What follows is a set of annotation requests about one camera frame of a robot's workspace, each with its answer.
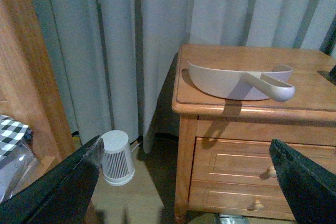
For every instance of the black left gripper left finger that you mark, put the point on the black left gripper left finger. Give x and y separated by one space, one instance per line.
63 194

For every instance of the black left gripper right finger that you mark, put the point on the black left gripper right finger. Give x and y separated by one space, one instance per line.
309 188

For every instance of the beige plastic dustpan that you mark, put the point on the beige plastic dustpan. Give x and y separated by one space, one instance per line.
244 85

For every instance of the wooden upper drawer knob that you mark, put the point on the wooden upper drawer knob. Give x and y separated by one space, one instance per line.
269 173

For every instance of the wooden drawer knob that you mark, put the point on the wooden drawer knob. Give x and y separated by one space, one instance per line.
269 173
256 206

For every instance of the wooden lower drawer knob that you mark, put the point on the wooden lower drawer knob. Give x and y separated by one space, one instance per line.
256 206

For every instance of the white cylindrical air purifier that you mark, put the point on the white cylindrical air purifier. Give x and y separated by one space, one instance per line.
117 163

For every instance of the black white checkered bedsheet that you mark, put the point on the black white checkered bedsheet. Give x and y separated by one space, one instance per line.
13 133

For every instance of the wooden nightstand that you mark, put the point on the wooden nightstand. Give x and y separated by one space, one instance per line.
224 144

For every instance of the wooden bed headboard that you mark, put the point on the wooden bed headboard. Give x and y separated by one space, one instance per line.
29 92

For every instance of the grey-blue curtain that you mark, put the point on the grey-blue curtain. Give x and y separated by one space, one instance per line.
113 59

